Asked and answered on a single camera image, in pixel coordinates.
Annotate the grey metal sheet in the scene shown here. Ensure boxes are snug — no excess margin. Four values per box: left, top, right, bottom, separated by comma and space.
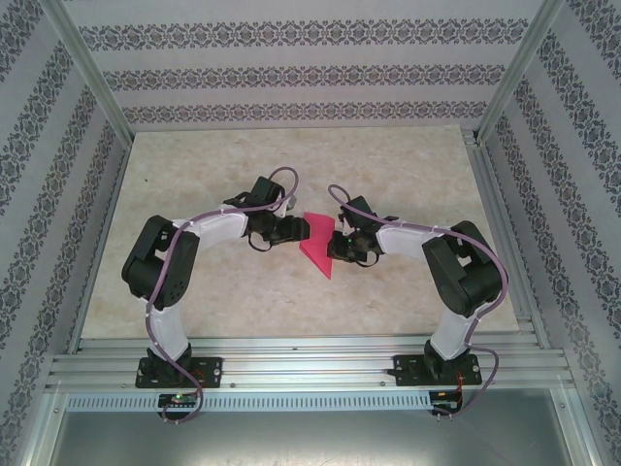
28, 387, 598, 466

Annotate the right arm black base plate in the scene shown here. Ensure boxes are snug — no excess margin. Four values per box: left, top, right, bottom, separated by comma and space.
393, 353, 482, 388

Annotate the slotted grey cable duct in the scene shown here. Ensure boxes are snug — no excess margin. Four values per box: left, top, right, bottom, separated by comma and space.
64, 391, 434, 413

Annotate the pink cloth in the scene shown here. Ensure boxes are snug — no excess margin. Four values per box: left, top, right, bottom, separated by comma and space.
298, 212, 337, 282

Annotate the aluminium side rail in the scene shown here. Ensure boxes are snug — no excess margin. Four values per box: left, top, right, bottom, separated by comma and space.
66, 133, 136, 354
463, 130, 553, 350

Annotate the aluminium frame post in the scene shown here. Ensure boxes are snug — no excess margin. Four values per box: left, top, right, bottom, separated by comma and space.
41, 0, 136, 145
474, 0, 568, 146

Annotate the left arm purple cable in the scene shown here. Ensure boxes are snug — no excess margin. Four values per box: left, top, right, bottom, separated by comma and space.
145, 167, 300, 428

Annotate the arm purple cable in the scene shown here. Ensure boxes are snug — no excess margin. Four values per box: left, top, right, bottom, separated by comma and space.
328, 183, 509, 423
145, 167, 300, 428

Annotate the aluminium mounting rail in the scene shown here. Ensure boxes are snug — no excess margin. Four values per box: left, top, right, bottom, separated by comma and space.
46, 336, 570, 392

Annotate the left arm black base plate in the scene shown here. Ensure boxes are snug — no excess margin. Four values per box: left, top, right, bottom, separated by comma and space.
137, 356, 225, 389

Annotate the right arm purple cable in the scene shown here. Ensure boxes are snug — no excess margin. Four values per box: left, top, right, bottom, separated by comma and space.
328, 183, 509, 423

